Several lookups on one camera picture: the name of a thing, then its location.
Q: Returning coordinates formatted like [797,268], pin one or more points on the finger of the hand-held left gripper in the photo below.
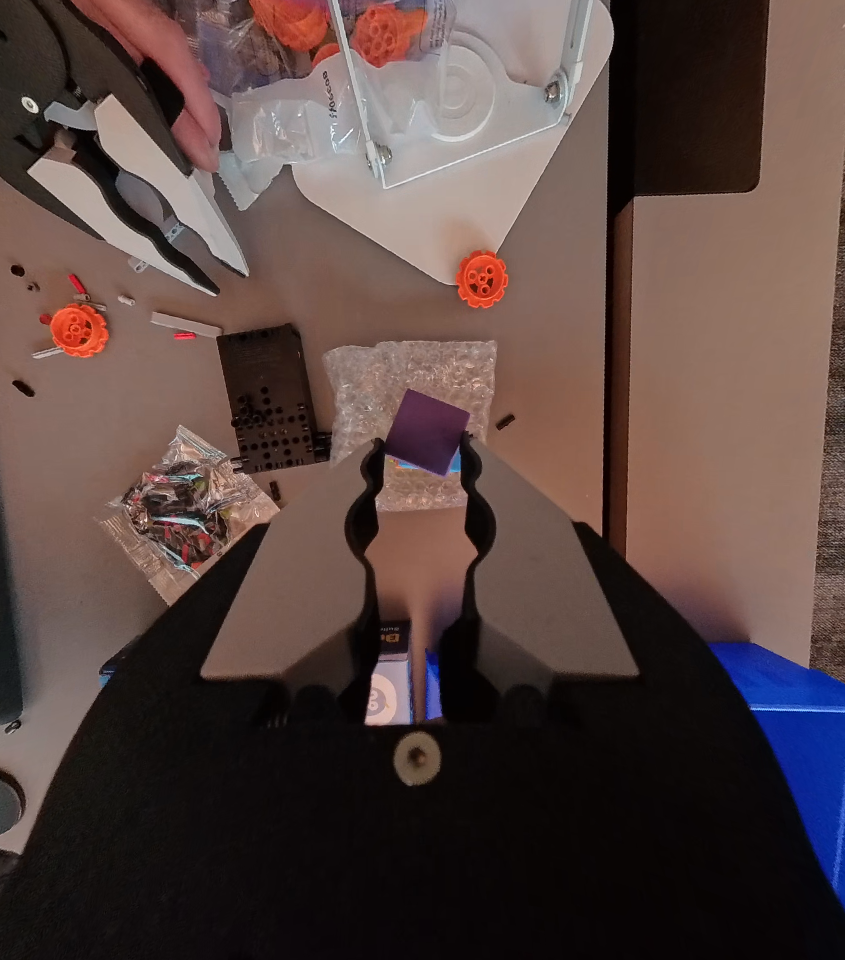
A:
[130,142]
[70,187]

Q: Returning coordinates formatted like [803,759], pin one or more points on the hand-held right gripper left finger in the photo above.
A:
[280,600]

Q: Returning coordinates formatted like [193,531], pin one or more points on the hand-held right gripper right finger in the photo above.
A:
[557,600]

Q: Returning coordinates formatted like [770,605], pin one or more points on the blue wooden cube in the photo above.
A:
[401,463]

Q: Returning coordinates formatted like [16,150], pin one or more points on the purple wooden cube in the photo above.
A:
[426,431]

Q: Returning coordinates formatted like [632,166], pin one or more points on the person's left hand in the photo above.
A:
[160,30]

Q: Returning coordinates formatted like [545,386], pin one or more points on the dark blue cardboard kit box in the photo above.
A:
[389,675]

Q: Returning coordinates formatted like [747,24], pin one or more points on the large orange plastic gear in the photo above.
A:
[77,330]

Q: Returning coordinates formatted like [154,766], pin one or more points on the clear bag of orange gears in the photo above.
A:
[287,19]

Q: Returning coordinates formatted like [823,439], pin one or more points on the small black plastic piece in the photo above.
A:
[23,388]

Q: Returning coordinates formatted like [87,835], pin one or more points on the black perforated plastic block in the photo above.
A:
[257,367]

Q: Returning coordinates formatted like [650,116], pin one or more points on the clear bubble wrap sheet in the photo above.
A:
[407,367]

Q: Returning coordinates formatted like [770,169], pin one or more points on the blue plastic storage bin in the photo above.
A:
[805,750]

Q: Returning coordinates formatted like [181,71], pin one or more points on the small orange plastic wheel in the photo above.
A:
[482,279]

